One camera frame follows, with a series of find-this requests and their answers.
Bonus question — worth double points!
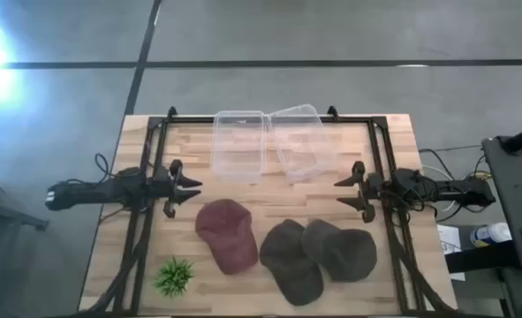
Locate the white plastic bottle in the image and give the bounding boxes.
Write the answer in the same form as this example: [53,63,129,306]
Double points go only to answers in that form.
[469,222,513,248]

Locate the dark grey side table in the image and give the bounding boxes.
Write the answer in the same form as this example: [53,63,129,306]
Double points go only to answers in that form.
[480,119,522,278]

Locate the black metal frame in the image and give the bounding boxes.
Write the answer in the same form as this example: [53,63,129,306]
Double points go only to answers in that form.
[93,105,458,316]

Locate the grey bench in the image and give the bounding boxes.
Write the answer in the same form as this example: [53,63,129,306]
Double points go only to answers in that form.
[0,176,49,318]

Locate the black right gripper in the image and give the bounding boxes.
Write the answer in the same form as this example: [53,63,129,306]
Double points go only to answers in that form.
[333,160,384,224]

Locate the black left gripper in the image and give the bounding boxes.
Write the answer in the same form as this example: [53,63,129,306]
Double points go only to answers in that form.
[152,159,204,219]

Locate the white paper sheet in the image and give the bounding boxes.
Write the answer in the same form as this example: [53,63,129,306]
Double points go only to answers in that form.
[436,223,466,283]

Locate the clear plastic container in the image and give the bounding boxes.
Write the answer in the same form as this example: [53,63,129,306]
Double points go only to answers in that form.
[266,103,337,185]
[210,110,269,186]

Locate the dark brown baseball cap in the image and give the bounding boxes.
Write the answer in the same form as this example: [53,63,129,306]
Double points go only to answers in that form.
[259,218,325,307]

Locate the maroon baseball cap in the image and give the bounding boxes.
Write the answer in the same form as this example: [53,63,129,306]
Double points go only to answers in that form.
[194,198,260,276]

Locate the small green artificial plant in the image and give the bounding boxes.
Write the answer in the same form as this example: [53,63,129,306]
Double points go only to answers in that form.
[153,257,196,299]

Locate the dark grey baseball cap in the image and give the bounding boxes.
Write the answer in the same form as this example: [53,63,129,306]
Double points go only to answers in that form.
[300,218,378,284]

